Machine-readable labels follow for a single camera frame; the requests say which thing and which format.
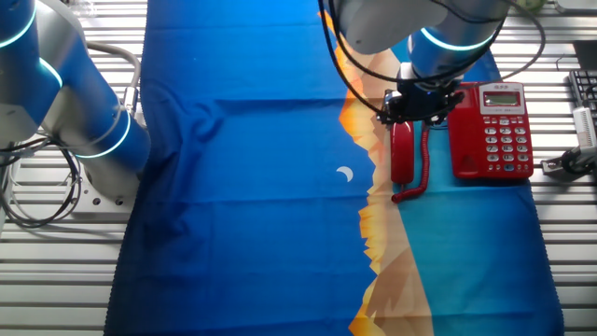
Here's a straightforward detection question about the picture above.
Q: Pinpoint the black keyboard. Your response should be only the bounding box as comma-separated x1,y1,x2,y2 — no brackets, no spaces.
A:
567,69,597,111

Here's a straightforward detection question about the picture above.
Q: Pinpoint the silver camera on stand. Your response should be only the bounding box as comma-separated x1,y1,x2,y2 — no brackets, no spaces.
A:
572,106,597,149

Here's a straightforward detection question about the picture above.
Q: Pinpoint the thick grey robot cable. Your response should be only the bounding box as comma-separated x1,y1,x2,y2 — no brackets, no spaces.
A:
81,40,142,118

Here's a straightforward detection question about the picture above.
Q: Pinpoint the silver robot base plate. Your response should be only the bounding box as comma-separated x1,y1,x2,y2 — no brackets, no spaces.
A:
64,172,137,215

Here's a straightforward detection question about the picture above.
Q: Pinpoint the red coiled telephone cord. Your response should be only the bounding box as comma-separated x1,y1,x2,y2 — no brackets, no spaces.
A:
390,124,449,204

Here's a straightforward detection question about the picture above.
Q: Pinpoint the red telephone base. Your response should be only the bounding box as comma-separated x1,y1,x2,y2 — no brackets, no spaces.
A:
446,81,535,181

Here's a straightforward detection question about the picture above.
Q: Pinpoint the green round object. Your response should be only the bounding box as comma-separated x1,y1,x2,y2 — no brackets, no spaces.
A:
520,0,547,15

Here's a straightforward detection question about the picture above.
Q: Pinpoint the black rectangular object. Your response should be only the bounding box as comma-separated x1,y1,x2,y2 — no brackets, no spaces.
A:
573,40,597,71

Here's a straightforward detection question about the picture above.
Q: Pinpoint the black cable bundle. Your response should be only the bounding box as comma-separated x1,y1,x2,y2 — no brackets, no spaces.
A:
0,137,85,230

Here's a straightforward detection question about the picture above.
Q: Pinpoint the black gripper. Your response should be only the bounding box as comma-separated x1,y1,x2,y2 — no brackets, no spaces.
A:
376,83,466,127

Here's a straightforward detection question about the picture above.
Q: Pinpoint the blue landscape print cloth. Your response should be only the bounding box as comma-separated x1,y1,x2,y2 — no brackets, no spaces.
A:
103,0,565,336

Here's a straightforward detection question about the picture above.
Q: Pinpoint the white device at edge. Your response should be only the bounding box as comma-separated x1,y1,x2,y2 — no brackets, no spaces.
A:
540,144,597,183

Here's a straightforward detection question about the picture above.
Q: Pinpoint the grey flat device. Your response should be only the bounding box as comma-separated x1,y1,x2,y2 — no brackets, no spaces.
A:
554,0,597,14

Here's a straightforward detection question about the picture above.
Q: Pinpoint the red telephone handset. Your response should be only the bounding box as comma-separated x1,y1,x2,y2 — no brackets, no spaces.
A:
390,120,415,186

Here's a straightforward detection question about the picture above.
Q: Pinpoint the black cable with plug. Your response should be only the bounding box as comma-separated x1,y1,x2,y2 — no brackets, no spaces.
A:
327,0,512,85

